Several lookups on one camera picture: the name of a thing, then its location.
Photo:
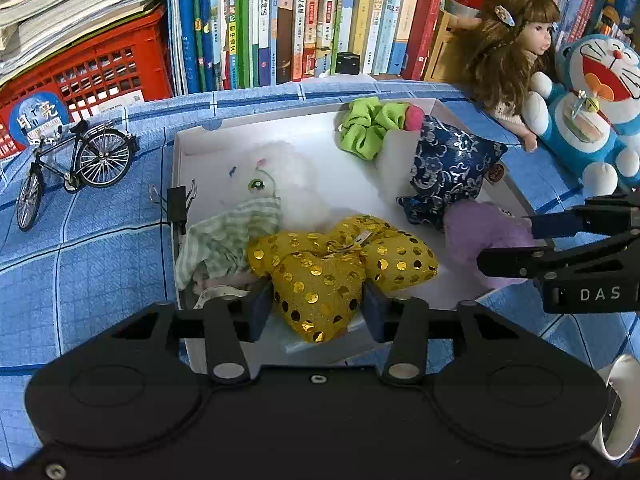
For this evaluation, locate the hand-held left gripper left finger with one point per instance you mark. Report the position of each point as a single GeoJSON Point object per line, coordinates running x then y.
{"type": "Point", "coordinates": [260, 308]}

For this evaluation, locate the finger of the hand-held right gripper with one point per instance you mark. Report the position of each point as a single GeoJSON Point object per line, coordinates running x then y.
{"type": "Point", "coordinates": [550, 226]}
{"type": "Point", "coordinates": [510, 261]}

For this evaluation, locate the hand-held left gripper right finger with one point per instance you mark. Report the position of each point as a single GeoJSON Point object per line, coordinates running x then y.
{"type": "Point", "coordinates": [375, 310]}

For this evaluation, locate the purple plush toy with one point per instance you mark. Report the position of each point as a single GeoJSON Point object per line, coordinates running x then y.
{"type": "Point", "coordinates": [480, 232]}

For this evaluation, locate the white plush cat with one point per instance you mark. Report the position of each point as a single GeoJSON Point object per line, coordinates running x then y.
{"type": "Point", "coordinates": [300, 180]}

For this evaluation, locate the white cardboard box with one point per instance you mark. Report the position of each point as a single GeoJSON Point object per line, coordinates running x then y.
{"type": "Point", "coordinates": [220, 160]}

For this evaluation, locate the green scrunchie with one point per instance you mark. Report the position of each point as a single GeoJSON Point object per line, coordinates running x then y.
{"type": "Point", "coordinates": [362, 127]}

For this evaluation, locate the green checked cloth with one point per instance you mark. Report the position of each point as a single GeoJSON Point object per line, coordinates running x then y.
{"type": "Point", "coordinates": [225, 237]}

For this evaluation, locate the blue robot cat plush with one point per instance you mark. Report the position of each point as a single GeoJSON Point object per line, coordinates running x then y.
{"type": "Point", "coordinates": [595, 125]}

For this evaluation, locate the blue brocade pillow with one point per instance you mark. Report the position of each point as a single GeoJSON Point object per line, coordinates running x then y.
{"type": "Point", "coordinates": [445, 170]}

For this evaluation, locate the white paper cup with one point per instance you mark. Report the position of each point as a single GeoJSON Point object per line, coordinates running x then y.
{"type": "Point", "coordinates": [622, 410]}

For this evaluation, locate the black binder clip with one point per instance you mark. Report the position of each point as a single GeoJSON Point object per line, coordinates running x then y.
{"type": "Point", "coordinates": [177, 205]}

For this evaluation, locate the pink pompom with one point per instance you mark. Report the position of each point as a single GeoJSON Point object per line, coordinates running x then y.
{"type": "Point", "coordinates": [414, 117]}

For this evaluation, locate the blue checked tablecloth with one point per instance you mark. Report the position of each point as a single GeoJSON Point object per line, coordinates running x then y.
{"type": "Point", "coordinates": [90, 270]}

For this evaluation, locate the brown-haired doll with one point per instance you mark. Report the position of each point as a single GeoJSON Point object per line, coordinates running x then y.
{"type": "Point", "coordinates": [505, 55]}

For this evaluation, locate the yellow wooden box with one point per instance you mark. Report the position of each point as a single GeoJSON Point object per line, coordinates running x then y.
{"type": "Point", "coordinates": [440, 47]}

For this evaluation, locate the miniature black bicycle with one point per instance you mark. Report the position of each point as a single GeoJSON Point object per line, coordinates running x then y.
{"type": "Point", "coordinates": [95, 157]}

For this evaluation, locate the small black box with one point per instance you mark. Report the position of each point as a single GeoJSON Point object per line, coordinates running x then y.
{"type": "Point", "coordinates": [348, 63]}

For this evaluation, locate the red plastic crate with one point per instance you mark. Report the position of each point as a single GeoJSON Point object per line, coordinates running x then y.
{"type": "Point", "coordinates": [125, 55]}

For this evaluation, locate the row of standing books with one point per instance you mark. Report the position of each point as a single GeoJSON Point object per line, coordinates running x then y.
{"type": "Point", "coordinates": [310, 15]}

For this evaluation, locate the stack of lying books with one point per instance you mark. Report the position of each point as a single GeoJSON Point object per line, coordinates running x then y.
{"type": "Point", "coordinates": [70, 0]}

